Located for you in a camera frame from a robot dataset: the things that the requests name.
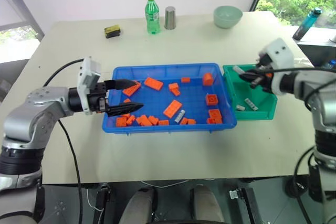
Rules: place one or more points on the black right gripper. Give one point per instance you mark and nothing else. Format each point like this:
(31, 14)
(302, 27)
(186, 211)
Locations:
(263, 77)

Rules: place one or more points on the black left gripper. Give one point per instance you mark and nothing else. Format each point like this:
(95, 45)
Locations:
(97, 98)

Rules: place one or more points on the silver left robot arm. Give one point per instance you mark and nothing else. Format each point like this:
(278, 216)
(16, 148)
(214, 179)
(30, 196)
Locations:
(31, 119)

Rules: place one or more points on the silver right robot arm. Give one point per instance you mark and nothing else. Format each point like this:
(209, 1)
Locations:
(319, 103)

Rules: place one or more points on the green plastic bin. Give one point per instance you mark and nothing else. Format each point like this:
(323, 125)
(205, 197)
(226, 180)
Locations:
(256, 95)

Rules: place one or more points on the blue plastic bin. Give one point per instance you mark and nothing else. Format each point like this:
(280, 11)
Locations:
(168, 100)

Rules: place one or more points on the orange toy brick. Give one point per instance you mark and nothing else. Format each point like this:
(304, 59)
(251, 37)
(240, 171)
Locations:
(173, 86)
(208, 79)
(143, 120)
(163, 122)
(153, 84)
(191, 122)
(212, 100)
(125, 115)
(185, 80)
(130, 119)
(172, 108)
(215, 113)
(183, 121)
(120, 122)
(132, 89)
(153, 120)
(214, 121)
(176, 92)
(127, 100)

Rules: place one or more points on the grey brick in blue tray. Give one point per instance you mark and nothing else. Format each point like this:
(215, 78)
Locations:
(179, 116)

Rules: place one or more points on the pale green bowl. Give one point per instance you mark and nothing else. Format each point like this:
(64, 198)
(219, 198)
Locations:
(227, 16)

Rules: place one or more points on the yellow black eraser sponge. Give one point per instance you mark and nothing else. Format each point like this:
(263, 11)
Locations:
(112, 31)

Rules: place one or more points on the dark window ledge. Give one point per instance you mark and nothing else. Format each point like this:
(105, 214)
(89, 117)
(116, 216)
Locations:
(319, 48)

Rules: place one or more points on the blue sports water bottle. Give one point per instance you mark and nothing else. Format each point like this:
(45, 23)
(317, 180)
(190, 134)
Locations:
(306, 23)

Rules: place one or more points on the clear bottle blue cap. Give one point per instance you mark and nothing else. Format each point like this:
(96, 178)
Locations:
(331, 64)

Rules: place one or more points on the green plastic bottle yellow cap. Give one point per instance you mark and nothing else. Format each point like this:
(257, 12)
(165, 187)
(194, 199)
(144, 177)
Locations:
(152, 15)

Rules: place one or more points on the steel cup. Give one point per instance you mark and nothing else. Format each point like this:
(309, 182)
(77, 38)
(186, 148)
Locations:
(170, 18)

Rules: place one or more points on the black metal stand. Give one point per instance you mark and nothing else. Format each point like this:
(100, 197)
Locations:
(101, 199)
(244, 203)

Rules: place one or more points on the grey rounded shape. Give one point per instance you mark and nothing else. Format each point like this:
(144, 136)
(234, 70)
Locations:
(139, 207)
(207, 205)

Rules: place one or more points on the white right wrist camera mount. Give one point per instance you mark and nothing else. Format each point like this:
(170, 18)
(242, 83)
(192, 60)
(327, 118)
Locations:
(279, 56)

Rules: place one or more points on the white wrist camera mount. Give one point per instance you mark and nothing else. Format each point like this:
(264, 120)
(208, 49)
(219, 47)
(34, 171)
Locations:
(279, 56)
(88, 73)

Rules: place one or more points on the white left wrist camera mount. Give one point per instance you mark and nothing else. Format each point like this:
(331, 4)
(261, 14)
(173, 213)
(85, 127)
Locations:
(88, 73)

